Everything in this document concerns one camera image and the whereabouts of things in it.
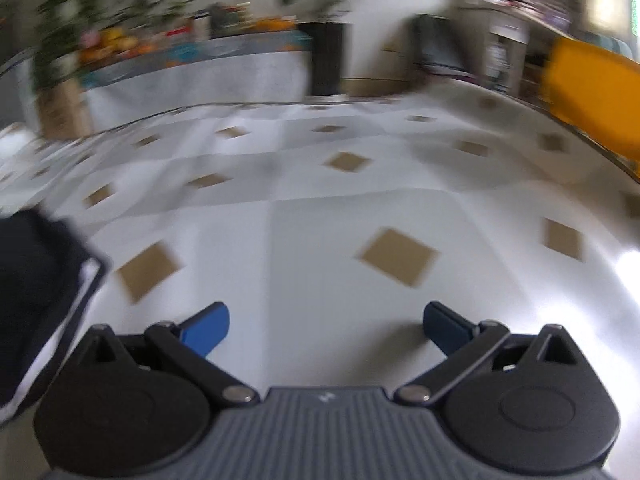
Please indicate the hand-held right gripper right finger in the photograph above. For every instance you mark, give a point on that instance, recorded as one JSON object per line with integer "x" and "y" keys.
{"x": 440, "y": 325}

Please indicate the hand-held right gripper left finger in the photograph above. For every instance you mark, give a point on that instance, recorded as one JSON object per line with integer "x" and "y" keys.
{"x": 207, "y": 327}

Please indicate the black t-shirt with red print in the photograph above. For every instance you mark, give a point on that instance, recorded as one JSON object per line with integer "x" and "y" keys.
{"x": 35, "y": 285}

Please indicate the grey white checkered tablecloth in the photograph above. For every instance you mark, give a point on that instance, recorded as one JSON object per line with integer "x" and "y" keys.
{"x": 320, "y": 210}

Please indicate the side table with grey cloth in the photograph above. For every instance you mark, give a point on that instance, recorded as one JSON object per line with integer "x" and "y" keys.
{"x": 200, "y": 80}

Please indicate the cardboard box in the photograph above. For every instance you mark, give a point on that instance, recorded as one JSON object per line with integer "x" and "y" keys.
{"x": 62, "y": 112}

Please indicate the yellow plastic chair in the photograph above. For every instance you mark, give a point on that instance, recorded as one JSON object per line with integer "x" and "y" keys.
{"x": 590, "y": 85}

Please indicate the tall black planter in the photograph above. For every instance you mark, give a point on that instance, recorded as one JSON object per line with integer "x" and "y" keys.
{"x": 327, "y": 60}

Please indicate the white shelf unit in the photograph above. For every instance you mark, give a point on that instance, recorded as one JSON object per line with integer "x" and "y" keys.
{"x": 510, "y": 35}

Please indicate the pile of mixed fruit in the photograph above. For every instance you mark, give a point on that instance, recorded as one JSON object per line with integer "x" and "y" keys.
{"x": 110, "y": 42}

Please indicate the green ivy plant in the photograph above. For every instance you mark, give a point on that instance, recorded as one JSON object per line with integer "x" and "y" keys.
{"x": 60, "y": 35}

